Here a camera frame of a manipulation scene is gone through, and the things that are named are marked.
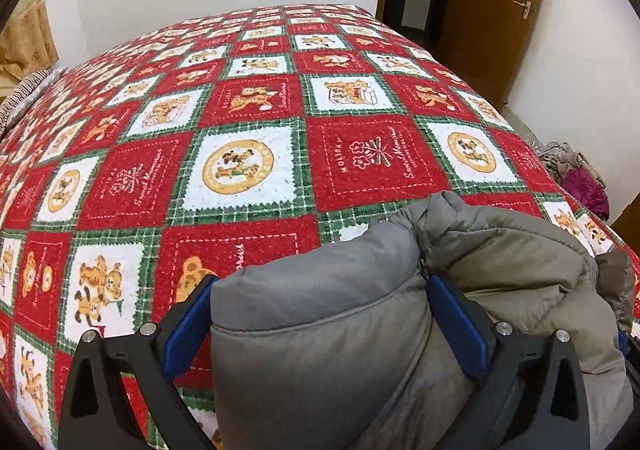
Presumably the grey puffer jacket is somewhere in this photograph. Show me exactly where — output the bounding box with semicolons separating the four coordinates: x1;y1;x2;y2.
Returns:
210;192;634;449

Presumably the clothes pile on floor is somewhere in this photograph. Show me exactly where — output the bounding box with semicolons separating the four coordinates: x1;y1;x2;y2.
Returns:
538;142;610;221

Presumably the brown wooden nightstand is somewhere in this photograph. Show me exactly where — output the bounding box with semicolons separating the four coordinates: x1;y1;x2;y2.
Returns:
612;194;640;255

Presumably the red patchwork bear quilt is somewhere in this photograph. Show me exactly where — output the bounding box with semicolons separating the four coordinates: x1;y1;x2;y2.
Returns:
1;4;623;449

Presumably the striped grey pillow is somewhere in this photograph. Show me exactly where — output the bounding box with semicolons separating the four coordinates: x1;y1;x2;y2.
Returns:
1;68;65;136

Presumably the brown wooden door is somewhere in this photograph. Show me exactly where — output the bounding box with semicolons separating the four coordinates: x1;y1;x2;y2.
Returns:
436;0;541;110

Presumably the beige patterned curtain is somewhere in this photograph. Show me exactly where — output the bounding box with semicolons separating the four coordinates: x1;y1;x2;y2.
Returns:
1;0;58;94

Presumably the silver door handle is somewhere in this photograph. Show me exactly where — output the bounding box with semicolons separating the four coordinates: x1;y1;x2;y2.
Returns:
513;0;532;20

